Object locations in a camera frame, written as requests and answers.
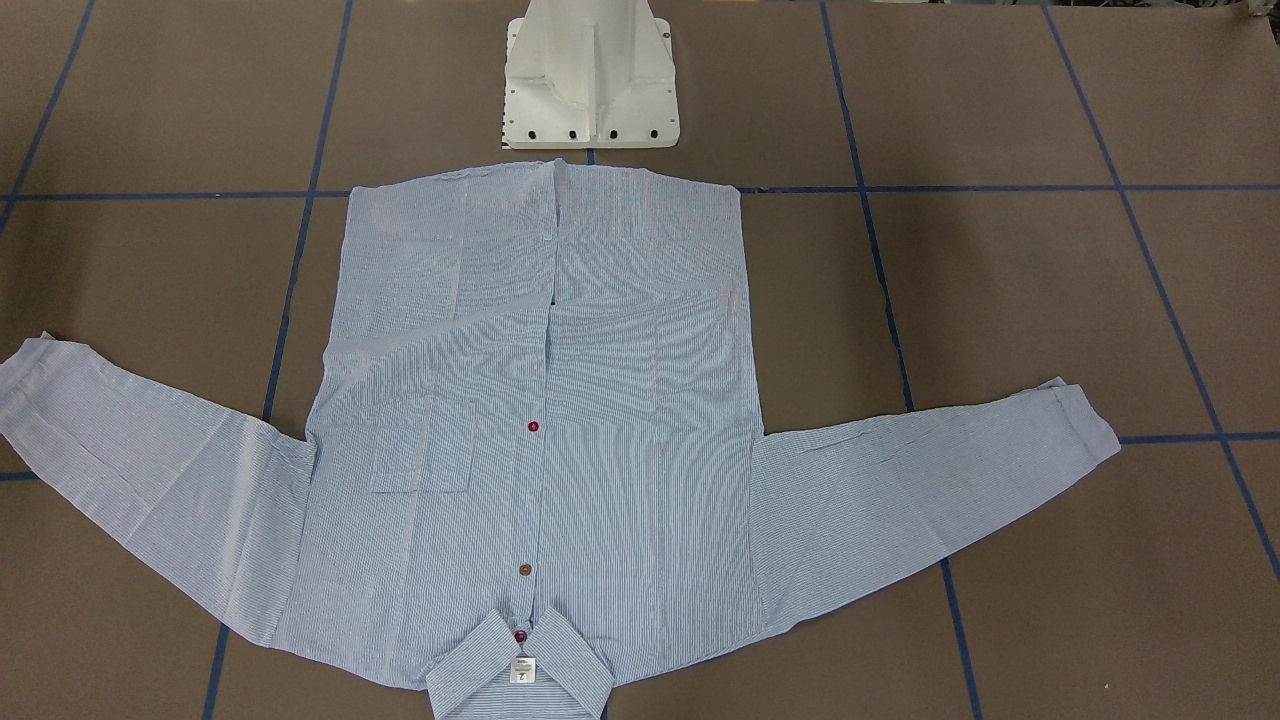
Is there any light blue striped shirt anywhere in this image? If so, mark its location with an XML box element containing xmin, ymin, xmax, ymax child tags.
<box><xmin>3</xmin><ymin>160</ymin><xmax>1120</xmax><ymax>719</ymax></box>

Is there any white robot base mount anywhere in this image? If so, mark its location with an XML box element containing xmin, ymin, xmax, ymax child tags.
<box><xmin>500</xmin><ymin>1</ymin><xmax>681</xmax><ymax>150</ymax></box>

